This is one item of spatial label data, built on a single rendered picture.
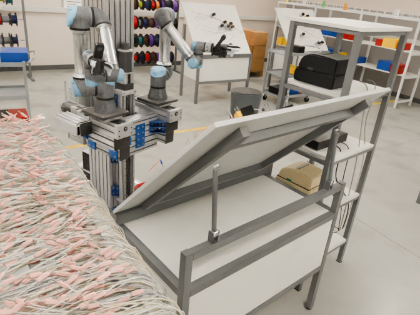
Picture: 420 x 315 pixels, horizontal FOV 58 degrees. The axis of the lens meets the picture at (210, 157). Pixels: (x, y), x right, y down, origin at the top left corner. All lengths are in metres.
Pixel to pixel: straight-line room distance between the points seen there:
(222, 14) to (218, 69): 1.11
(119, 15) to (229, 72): 4.56
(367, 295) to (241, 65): 5.09
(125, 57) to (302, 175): 1.46
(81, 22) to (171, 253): 1.41
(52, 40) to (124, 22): 6.28
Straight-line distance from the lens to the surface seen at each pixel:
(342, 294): 3.13
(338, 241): 3.22
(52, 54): 9.08
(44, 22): 8.96
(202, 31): 7.06
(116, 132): 2.50
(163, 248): 1.92
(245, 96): 5.41
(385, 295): 3.28
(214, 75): 6.98
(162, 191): 1.84
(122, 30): 2.81
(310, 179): 2.69
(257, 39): 9.44
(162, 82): 2.89
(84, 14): 2.45
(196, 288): 1.74
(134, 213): 2.09
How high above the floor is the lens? 1.99
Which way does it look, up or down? 25 degrees down
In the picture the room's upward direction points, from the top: 5 degrees clockwise
